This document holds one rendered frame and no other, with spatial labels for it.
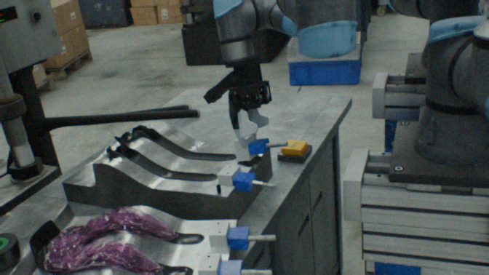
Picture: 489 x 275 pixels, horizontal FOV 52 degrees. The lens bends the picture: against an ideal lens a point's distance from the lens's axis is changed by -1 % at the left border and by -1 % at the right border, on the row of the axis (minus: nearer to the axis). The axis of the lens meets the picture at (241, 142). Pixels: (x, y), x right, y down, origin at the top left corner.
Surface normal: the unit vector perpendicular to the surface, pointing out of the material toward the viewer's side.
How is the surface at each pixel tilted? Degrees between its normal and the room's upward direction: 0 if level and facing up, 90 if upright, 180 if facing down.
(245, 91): 82
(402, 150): 0
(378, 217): 90
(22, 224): 0
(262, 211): 0
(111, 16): 90
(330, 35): 93
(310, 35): 92
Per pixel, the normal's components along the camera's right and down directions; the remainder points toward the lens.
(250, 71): -0.43, 0.30
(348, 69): -0.24, 0.44
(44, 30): 0.90, 0.08
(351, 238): -0.11, -0.90
